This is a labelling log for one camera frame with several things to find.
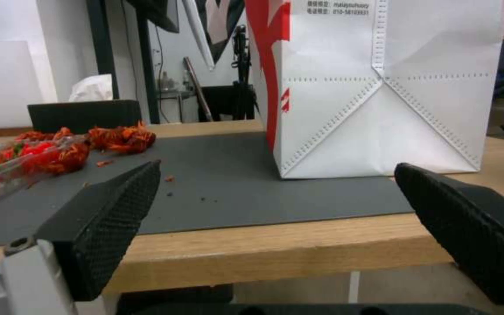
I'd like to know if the dark grey table mat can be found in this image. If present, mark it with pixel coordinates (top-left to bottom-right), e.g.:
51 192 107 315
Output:
0 131 418 249

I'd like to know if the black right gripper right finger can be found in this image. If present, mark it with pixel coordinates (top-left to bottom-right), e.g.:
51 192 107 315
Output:
393 163 504 306

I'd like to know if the white tissue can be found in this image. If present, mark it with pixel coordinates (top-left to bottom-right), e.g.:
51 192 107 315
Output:
68 74 115 102

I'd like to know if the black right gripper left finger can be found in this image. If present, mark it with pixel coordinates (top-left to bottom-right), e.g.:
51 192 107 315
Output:
0 160 162 315

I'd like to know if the red orange shredded food pile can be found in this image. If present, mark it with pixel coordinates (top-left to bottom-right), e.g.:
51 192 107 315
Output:
86 120 157 155

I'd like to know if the brown wooden stick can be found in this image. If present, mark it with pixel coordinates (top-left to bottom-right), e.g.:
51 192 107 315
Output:
183 56 214 121

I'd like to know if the black tissue box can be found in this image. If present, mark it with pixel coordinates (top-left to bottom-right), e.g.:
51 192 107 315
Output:
27 100 143 133

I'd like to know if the white red delivery bag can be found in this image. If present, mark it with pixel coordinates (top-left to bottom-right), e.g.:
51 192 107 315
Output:
244 0 504 180

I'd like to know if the black pillar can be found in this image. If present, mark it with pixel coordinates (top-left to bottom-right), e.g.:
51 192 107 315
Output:
86 0 119 100

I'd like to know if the black tripod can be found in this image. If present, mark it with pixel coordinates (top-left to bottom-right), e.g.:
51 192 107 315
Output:
230 25 258 121

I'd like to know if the clear plastic takeout box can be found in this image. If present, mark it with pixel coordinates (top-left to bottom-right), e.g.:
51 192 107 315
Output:
0 134 92 203

